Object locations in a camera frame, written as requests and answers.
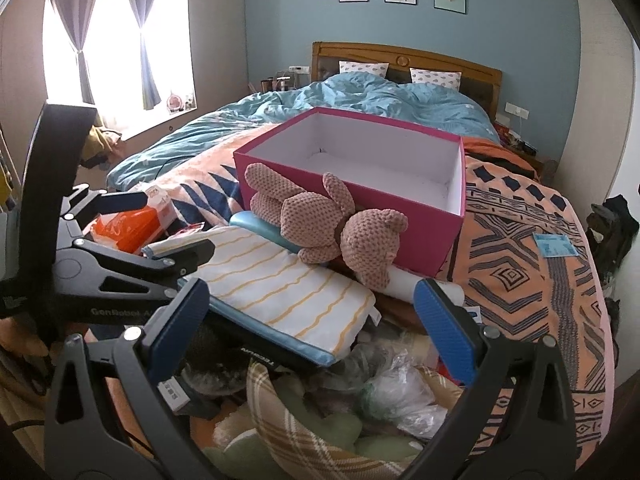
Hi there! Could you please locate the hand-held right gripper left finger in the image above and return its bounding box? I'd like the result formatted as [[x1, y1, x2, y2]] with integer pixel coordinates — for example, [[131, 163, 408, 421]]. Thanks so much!
[[44, 277, 221, 480]]

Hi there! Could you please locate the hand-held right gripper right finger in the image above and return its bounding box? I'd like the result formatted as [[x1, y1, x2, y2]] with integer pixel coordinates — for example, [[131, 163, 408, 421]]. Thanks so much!
[[400, 277, 577, 480]]

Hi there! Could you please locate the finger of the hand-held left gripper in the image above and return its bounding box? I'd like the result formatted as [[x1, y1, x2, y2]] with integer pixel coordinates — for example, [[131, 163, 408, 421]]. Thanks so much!
[[60, 185, 152, 241], [52, 237, 217, 311]]

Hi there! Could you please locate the yellow striped white cloth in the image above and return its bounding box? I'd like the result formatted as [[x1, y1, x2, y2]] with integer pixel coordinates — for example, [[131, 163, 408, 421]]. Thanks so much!
[[141, 225, 377, 366]]

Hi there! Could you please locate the pink cardboard box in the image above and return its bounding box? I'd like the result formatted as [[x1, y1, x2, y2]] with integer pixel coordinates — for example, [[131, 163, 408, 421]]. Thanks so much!
[[233, 106, 467, 279]]

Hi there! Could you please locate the brown plaid steering wheel cover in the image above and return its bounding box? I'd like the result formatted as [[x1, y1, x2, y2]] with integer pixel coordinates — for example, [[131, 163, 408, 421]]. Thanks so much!
[[215, 360, 466, 480]]

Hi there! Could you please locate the white red printed pack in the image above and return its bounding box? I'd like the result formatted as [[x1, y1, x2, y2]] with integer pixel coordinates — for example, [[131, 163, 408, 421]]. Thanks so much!
[[132, 182, 181, 226]]

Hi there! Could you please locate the orange white plastic packet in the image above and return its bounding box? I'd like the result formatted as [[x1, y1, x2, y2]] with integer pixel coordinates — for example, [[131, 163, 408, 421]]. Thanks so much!
[[82, 207, 166, 256]]

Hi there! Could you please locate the yellow brown clothes pile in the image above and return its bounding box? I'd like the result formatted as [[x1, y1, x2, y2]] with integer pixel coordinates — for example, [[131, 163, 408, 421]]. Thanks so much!
[[80, 122, 123, 168]]

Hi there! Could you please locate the white rolled cloth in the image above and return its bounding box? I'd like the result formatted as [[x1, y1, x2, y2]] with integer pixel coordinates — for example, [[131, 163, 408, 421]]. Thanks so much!
[[387, 265, 481, 321]]

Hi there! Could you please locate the small white labelled box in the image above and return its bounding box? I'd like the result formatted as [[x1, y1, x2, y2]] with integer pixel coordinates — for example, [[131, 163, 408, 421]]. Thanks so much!
[[159, 379, 192, 411]]

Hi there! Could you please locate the clear plastic bag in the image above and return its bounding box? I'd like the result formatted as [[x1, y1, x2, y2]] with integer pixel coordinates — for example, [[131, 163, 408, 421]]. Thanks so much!
[[310, 335, 451, 441]]

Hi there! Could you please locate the orange patterned blanket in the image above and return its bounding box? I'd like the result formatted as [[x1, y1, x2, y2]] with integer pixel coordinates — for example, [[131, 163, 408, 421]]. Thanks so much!
[[150, 130, 616, 466]]

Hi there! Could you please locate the pink knitted bear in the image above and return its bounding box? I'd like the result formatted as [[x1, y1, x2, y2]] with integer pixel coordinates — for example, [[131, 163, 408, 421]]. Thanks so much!
[[244, 162, 408, 289]]

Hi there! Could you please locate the grey purple curtain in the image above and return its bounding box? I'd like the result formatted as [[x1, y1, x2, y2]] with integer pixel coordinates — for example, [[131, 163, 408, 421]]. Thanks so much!
[[47, 0, 108, 106], [122, 0, 166, 111]]

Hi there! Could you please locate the small blue card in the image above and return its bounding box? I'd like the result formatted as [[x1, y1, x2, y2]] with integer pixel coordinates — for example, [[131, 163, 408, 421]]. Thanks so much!
[[532, 232, 576, 258]]

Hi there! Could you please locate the green plush toy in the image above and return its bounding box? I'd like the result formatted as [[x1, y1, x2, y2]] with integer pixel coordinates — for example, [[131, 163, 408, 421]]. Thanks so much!
[[202, 375, 426, 480]]

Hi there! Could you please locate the black garment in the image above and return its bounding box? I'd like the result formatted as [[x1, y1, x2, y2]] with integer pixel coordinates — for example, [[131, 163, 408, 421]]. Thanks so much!
[[465, 152, 538, 179]]

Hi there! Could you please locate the row of cosmetic bottles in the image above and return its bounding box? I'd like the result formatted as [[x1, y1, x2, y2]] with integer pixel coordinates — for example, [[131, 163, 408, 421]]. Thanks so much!
[[250, 74, 311, 95]]

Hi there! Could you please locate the orange garment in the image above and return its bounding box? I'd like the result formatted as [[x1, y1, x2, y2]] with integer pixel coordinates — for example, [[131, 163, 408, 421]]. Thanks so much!
[[462, 136, 541, 181]]

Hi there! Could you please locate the dark clothes pile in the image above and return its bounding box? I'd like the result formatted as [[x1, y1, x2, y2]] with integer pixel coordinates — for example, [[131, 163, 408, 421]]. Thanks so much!
[[587, 195, 640, 291]]

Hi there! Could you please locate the wooden nightstand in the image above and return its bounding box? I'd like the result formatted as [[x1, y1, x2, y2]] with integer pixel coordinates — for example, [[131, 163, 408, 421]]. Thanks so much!
[[495, 125, 546, 171]]

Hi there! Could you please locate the blue floral duvet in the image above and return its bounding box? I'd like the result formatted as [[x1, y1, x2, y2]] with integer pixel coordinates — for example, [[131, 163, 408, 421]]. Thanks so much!
[[106, 72, 501, 191]]

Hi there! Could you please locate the white patterned pillow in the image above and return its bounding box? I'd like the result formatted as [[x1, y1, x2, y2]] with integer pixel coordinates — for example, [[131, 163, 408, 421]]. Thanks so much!
[[339, 61, 390, 80], [410, 67, 462, 92]]

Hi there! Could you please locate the wooden headboard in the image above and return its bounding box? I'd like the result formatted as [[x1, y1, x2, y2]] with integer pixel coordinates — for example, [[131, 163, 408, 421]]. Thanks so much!
[[311, 41, 503, 121]]

